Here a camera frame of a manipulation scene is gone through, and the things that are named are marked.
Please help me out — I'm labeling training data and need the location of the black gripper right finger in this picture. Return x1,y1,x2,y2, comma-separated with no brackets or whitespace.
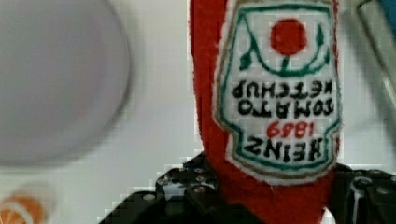
328,163,396,224

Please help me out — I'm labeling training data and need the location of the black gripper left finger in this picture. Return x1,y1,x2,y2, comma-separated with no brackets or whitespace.
99,153,265,224

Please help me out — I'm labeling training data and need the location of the red plush ketchup bottle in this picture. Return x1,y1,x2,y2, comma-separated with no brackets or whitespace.
190,0,342,224

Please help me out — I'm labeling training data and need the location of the silver toaster oven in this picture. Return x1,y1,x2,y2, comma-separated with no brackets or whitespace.
356,0,395,106

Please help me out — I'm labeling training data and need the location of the orange slice toy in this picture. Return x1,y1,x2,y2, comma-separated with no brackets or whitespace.
0,195,46,224

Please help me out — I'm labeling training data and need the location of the round lavender plate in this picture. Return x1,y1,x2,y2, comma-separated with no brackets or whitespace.
0,0,130,165

